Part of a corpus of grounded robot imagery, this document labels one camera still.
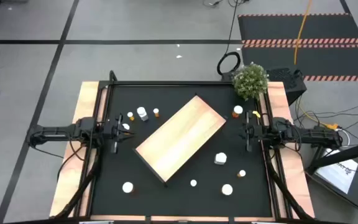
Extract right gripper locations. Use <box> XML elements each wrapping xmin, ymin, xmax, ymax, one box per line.
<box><xmin>239</xmin><ymin>111</ymin><xmax>262</xmax><ymax>153</ymax></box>

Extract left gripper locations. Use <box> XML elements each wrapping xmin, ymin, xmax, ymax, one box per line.
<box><xmin>103</xmin><ymin>113</ymin><xmax>135</xmax><ymax>154</ymax></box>

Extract white supplement bottle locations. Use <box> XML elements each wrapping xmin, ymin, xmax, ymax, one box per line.
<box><xmin>213</xmin><ymin>152</ymin><xmax>228</xmax><ymax>166</ymax></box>
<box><xmin>136</xmin><ymin>106</ymin><xmax>150</xmax><ymax>122</ymax></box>

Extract white round cap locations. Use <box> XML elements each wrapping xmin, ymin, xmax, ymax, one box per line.
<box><xmin>122</xmin><ymin>181</ymin><xmax>136</xmax><ymax>195</ymax></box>

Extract green potted plant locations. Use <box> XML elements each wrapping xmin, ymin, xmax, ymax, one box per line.
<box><xmin>231</xmin><ymin>62</ymin><xmax>270</xmax><ymax>102</ymax></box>

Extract black perforated computer tower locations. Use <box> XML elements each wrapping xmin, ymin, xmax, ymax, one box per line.
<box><xmin>221</xmin><ymin>67</ymin><xmax>308</xmax><ymax>106</ymax></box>

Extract black striped floor mat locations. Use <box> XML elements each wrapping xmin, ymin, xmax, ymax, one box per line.
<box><xmin>237</xmin><ymin>12</ymin><xmax>358</xmax><ymax>83</ymax></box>

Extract white printed sheet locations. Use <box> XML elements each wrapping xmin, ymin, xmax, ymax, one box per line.
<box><xmin>314</xmin><ymin>148</ymin><xmax>358</xmax><ymax>195</ymax></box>

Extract black side stand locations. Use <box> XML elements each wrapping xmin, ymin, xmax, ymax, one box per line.
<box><xmin>305</xmin><ymin>139</ymin><xmax>358</xmax><ymax>218</ymax></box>

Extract black table edge frame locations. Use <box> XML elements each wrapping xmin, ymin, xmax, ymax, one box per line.
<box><xmin>87</xmin><ymin>80</ymin><xmax>278</xmax><ymax>218</ymax></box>

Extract black cable conduit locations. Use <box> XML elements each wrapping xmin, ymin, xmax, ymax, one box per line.
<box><xmin>53</xmin><ymin>146</ymin><xmax>101</xmax><ymax>218</ymax></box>
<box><xmin>264</xmin><ymin>146</ymin><xmax>315</xmax><ymax>220</ymax></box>

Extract black coiled cable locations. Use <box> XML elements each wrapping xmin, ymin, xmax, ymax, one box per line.
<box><xmin>216</xmin><ymin>0</ymin><xmax>242</xmax><ymax>76</ymax></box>

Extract yellow cable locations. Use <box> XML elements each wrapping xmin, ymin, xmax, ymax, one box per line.
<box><xmin>293</xmin><ymin>0</ymin><xmax>313</xmax><ymax>65</ymax></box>

